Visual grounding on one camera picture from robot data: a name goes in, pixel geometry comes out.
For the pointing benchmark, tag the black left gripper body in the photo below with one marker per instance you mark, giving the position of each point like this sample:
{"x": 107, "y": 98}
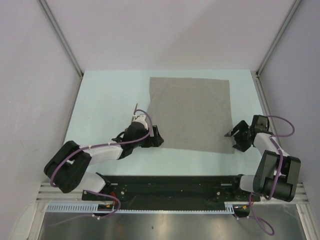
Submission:
{"x": 143, "y": 143}

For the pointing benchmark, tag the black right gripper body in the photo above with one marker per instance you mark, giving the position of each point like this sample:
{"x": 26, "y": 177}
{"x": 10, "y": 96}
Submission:
{"x": 246, "y": 133}

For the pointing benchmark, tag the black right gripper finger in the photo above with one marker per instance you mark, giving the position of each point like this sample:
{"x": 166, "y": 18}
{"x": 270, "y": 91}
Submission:
{"x": 241, "y": 146}
{"x": 241, "y": 127}

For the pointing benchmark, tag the copper spoon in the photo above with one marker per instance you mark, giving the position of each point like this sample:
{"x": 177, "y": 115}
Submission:
{"x": 135, "y": 109}

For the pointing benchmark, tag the grey cloth napkin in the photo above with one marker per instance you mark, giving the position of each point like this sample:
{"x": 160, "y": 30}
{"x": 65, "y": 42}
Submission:
{"x": 192, "y": 113}

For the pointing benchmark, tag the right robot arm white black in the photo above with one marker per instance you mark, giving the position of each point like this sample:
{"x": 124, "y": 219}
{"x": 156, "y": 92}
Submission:
{"x": 278, "y": 172}

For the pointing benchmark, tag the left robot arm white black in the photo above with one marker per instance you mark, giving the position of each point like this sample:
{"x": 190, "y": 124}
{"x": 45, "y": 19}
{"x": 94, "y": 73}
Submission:
{"x": 68, "y": 166}

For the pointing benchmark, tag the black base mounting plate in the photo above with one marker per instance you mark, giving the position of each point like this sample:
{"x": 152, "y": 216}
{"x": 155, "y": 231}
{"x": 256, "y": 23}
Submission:
{"x": 171, "y": 193}

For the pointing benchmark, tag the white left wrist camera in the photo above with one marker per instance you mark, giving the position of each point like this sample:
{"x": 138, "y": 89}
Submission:
{"x": 141, "y": 118}

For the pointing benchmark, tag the right aluminium corner post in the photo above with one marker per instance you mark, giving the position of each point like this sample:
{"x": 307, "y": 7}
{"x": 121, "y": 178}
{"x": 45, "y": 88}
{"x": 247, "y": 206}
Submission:
{"x": 278, "y": 36}

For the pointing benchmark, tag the aluminium corner post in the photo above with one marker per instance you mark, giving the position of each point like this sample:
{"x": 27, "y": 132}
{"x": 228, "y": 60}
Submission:
{"x": 48, "y": 13}
{"x": 278, "y": 36}

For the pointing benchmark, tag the white slotted cable duct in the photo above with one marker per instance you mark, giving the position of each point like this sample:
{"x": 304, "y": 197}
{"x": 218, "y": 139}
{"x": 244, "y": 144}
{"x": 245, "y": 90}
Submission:
{"x": 96, "y": 208}

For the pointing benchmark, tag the left aluminium corner post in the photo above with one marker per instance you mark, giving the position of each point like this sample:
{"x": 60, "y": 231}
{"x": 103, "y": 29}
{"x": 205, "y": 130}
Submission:
{"x": 48, "y": 13}

